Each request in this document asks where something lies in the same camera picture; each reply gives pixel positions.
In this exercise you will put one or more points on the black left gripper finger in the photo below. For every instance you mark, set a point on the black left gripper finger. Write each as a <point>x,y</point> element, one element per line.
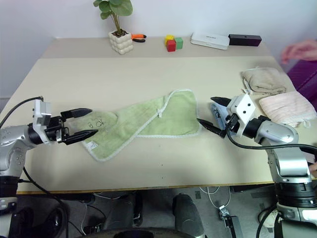
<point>81,136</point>
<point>76,112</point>

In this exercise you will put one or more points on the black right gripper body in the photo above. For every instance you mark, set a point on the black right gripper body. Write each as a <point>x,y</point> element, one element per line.
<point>230,122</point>

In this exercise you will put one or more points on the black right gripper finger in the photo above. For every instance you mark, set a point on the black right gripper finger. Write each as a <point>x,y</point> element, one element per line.
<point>221,101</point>
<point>210,126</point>

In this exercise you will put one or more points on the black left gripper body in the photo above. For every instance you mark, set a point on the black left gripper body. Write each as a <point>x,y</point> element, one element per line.
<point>55,129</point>

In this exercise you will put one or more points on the green towel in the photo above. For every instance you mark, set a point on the green towel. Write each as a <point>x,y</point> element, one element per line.
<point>148,119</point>

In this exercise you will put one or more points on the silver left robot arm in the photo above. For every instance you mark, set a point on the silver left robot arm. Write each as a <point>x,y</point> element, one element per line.
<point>10,138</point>

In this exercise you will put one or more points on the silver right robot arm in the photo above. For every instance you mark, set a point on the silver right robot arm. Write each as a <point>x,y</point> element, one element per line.
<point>282,134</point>

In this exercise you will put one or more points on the blue folded towel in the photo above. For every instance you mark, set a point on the blue folded towel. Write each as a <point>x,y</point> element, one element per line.
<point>219,116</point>

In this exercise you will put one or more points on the beige folded towel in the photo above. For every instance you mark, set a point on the beige folded towel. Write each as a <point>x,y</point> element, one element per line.
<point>265,79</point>

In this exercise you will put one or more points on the pink folded towel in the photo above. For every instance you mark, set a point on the pink folded towel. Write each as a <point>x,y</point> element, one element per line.
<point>284,106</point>

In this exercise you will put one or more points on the person's bare hand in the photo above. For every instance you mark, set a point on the person's bare hand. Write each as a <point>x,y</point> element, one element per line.
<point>314,170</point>
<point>302,50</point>

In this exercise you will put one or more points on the white flat box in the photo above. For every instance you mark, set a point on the white flat box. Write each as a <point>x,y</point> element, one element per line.
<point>209,41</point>

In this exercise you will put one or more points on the black long box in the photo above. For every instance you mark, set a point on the black long box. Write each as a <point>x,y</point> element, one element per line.
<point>245,40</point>

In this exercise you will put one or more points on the green cube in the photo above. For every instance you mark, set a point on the green cube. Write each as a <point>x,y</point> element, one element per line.
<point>179,43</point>

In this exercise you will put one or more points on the red cube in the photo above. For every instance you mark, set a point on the red cube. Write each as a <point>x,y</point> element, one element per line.
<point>171,46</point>

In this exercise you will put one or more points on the white bubble plant pot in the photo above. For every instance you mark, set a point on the white bubble plant pot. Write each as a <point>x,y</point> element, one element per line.
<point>121,44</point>

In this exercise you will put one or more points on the yellow cube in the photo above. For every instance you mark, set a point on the yellow cube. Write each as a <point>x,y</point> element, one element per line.
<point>169,37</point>

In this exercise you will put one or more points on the dark ribbed object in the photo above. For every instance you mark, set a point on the dark ribbed object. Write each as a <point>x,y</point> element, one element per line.
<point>304,77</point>

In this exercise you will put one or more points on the small metal clamp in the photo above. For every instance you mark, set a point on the small metal clamp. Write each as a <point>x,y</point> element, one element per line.
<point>223,213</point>

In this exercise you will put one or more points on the dark rounded shape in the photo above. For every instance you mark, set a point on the dark rounded shape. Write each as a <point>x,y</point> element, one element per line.
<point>187,213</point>

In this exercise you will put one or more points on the orange black pliers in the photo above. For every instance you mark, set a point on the orange black pliers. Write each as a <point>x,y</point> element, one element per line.
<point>137,37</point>

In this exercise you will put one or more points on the green leafy plant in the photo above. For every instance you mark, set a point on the green leafy plant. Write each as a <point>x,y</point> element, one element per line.
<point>115,6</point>

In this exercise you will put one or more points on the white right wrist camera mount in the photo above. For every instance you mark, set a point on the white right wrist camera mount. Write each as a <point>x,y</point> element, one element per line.
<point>244,106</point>

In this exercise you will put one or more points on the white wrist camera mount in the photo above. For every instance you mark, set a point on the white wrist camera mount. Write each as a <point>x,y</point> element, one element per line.
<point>40,109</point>
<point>244,106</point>

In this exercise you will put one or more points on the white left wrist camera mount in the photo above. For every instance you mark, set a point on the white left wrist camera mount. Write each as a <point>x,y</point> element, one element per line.
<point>40,109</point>

